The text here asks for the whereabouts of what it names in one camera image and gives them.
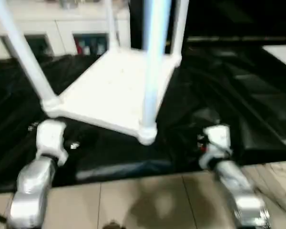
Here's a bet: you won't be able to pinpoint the white plastic table top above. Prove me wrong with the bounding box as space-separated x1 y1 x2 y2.
41 49 183 146

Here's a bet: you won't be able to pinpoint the white plastic table leg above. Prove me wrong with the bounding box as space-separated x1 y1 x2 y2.
170 0 190 57
106 0 121 52
140 0 175 131
0 0 59 105

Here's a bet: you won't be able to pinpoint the black glossy mat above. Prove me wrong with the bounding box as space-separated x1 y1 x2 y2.
0 40 286 194

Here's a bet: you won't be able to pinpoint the black long pole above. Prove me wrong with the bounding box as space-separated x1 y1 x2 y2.
185 35 286 42

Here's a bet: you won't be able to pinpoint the white flat board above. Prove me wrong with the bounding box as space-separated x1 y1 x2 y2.
262 44 286 70

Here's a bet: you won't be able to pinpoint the white cabinet with glass doors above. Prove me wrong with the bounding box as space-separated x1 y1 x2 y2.
0 0 132 60

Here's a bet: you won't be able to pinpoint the black backdrop cloth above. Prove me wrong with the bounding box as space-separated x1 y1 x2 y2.
130 0 286 41

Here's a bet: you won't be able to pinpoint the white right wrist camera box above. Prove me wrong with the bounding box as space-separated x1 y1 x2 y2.
199 125 233 170

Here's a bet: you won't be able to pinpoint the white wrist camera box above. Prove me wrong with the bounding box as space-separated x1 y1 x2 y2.
35 120 69 167
199 125 233 170

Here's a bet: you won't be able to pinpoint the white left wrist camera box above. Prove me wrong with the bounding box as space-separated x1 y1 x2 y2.
35 120 69 167

